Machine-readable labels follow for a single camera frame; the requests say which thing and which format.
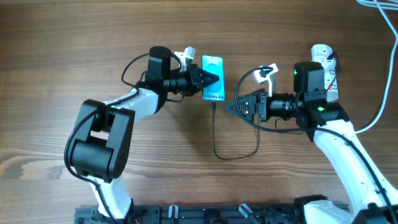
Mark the black camera cable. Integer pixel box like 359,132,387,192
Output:
63,52,184,224
233,65,396,224

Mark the black left camera cable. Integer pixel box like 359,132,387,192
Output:
63,52,184,224

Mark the white cable bundle corner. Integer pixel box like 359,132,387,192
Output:
356,0,397,11

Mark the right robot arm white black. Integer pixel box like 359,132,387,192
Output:
226,62,397,223

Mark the black right camera cable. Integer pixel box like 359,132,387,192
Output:
233,65,396,224

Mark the white power strip socket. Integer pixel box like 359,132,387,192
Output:
311,44,340,102

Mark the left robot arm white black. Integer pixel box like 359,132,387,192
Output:
64,46,220,223

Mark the white power strip cord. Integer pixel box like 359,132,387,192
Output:
354,0,398,134

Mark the black USB charging cable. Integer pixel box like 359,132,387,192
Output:
211,50,341,161

